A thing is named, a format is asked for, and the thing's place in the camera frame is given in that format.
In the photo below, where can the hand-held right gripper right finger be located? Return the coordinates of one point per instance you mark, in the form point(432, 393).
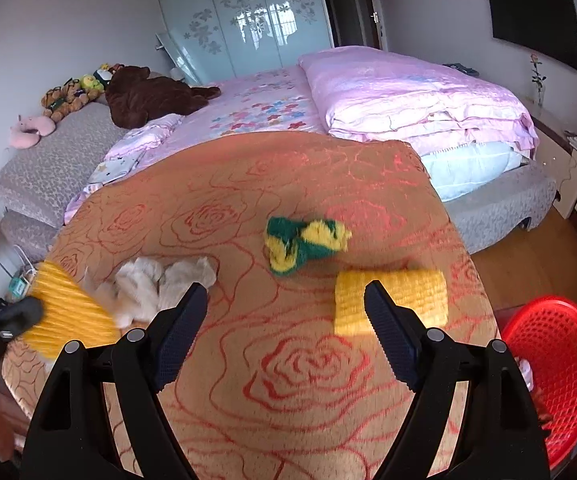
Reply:
point(393, 335)

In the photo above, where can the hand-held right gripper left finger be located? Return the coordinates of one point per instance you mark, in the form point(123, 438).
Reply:
point(181, 330)

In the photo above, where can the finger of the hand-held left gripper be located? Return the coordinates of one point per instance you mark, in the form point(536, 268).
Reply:
point(18, 314)

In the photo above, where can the yellow knitted cloth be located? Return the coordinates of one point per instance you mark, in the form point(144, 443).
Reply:
point(408, 290)

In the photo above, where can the yellow ribbed cloth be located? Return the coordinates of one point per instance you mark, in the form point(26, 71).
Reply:
point(68, 305)

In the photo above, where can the white cloth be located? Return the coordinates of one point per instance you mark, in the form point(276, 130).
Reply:
point(138, 285)

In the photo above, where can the white paper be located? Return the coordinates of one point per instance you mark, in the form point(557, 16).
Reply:
point(524, 372)

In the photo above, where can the green and yellow sock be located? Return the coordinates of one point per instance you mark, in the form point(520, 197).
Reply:
point(288, 240)

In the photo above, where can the red plastic mesh basket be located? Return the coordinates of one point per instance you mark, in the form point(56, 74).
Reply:
point(568, 360)

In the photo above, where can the small teal white box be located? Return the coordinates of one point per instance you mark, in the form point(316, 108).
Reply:
point(19, 285)

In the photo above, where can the orange rose-patterned tablecloth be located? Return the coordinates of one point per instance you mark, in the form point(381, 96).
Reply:
point(268, 360)

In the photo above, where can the grey upholstered bed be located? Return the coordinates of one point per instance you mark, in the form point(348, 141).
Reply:
point(43, 170)

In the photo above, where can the light blue quilt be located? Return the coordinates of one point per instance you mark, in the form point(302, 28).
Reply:
point(468, 170)

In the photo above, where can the pink plush toy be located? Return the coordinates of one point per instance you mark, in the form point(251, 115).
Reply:
point(31, 132)

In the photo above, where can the pink ruffled small quilt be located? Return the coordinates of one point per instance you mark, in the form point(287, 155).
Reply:
point(133, 145)

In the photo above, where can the small brown plush bear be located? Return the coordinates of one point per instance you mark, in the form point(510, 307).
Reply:
point(66, 100)

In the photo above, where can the pink floral bed sheet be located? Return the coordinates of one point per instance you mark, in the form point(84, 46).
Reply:
point(248, 110)

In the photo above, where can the large brown teddy bear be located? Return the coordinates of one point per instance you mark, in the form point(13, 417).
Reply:
point(143, 95)

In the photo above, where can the folded pink duvet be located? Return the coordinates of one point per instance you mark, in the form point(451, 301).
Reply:
point(393, 95)

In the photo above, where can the cream tv cabinet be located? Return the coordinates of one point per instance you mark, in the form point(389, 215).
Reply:
point(553, 155)

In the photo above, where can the yellow green plush toy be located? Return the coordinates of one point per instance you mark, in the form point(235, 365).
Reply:
point(91, 84)

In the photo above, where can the stack of papers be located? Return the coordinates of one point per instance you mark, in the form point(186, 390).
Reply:
point(573, 136)

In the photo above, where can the blue cloth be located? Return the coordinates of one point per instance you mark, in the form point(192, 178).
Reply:
point(461, 69)

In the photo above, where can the glass vase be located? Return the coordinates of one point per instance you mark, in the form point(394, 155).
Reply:
point(541, 96)

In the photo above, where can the pink rose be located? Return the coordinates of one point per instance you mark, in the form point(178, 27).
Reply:
point(535, 67)

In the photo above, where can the frosted glass sliding wardrobe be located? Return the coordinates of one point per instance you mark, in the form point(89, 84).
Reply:
point(248, 10)

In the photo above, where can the dark wooden door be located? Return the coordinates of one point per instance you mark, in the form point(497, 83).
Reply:
point(348, 5)

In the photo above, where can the black wall television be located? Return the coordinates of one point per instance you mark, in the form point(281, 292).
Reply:
point(533, 25)

